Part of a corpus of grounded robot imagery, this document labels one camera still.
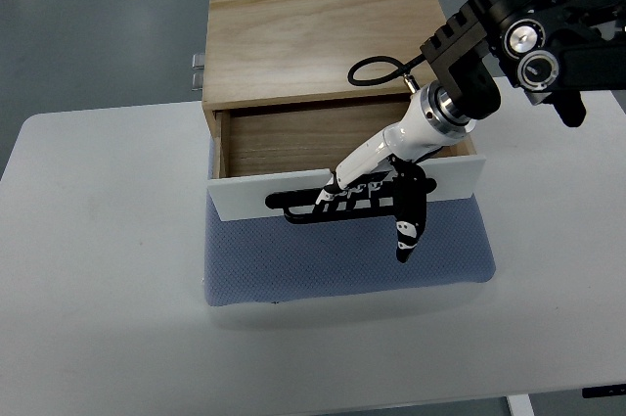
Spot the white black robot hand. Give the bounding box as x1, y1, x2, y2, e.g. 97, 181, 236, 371
315, 82, 476, 263

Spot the black drawer handle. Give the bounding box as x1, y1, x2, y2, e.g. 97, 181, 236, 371
264, 177, 438, 226

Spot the white top drawer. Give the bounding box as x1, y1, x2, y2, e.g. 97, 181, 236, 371
205, 95, 488, 221

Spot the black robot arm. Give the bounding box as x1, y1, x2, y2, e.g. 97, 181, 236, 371
421, 0, 625, 127

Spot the wooden drawer cabinet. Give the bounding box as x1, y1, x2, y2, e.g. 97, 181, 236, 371
201, 0, 470, 138

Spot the blue-grey mesh mat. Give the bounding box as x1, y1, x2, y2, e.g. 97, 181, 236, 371
201, 136, 496, 308

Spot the white table leg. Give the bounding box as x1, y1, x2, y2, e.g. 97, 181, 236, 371
506, 394, 535, 416

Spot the black table control panel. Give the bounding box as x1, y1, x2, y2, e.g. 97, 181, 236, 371
581, 384, 626, 399

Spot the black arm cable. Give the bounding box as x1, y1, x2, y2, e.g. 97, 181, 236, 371
347, 0, 539, 94

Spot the lower metal bracket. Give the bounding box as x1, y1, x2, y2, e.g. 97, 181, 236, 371
192, 72, 203, 91

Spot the metal bracket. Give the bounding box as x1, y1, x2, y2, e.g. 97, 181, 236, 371
192, 53, 205, 69
192, 72, 203, 91

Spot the upper metal bracket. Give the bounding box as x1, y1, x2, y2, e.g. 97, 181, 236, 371
192, 53, 205, 69

